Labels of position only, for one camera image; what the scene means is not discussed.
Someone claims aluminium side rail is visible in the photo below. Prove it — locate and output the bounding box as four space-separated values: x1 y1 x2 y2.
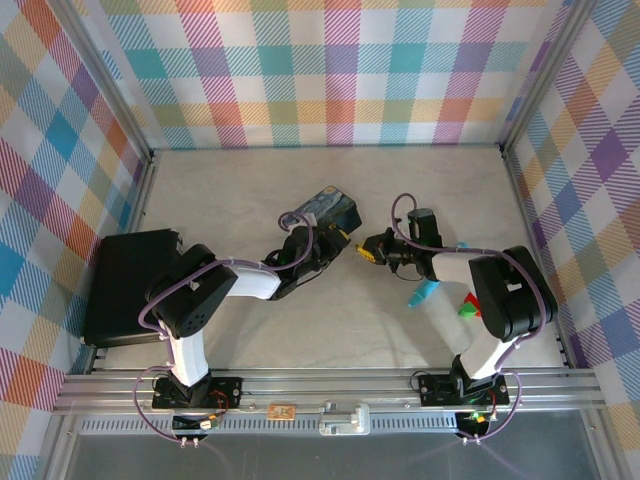
499 148 574 370

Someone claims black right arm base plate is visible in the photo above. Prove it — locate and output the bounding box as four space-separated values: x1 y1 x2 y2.
417 372 511 407

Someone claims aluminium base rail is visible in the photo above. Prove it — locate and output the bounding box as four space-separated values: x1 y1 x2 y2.
52 367 607 416

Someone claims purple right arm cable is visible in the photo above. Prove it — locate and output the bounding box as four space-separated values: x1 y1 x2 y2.
390 193 549 445

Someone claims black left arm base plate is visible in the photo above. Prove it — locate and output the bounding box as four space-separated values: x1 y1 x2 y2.
151 375 245 412

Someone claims perforated metal strip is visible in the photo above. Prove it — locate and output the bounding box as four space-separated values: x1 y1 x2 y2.
78 417 464 436

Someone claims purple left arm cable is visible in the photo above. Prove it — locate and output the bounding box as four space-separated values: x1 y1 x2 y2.
135 210 317 445

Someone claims silver clamp bracket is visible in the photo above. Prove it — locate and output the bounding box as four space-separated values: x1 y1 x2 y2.
317 401 372 436

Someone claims starry night tin box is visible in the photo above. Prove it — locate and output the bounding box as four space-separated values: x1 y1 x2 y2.
289 185 363 236

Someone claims aluminium corner post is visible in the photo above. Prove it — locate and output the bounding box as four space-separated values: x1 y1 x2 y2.
498 0 599 159
58 0 156 164

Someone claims black box on left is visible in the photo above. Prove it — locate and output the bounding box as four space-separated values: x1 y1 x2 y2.
87 152 161 374

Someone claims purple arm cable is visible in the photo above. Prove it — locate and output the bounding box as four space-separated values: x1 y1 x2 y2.
135 210 317 445
390 193 549 445

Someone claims black case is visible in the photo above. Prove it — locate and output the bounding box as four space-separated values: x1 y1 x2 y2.
81 228 184 349

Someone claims blue marker pen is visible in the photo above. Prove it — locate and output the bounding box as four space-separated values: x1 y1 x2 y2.
407 240 469 309

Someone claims red and green block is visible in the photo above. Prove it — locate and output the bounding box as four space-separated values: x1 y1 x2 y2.
458 292 484 320

